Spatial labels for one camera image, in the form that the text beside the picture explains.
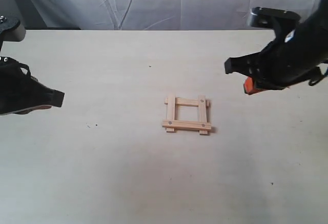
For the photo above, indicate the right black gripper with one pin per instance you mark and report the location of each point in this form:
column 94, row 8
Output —
column 280, row 65

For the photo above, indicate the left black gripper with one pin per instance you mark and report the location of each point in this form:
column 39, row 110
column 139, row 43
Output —
column 21, row 93

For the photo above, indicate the wooden stick with holes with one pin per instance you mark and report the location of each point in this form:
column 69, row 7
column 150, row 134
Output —
column 187, row 125
column 202, row 112

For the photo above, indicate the plain wooden stick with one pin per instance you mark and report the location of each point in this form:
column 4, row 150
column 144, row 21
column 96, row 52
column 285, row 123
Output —
column 186, row 102
column 171, row 109

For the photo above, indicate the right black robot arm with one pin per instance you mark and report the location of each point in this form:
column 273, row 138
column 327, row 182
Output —
column 319, row 11

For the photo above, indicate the white backdrop cloth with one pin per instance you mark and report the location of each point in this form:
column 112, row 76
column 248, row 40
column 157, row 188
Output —
column 145, row 14

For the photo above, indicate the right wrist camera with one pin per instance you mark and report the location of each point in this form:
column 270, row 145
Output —
column 282, row 22

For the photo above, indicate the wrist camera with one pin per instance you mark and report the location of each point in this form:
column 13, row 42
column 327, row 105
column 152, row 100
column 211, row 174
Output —
column 282, row 22
column 12, row 30

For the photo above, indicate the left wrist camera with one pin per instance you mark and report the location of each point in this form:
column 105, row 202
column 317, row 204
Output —
column 12, row 30

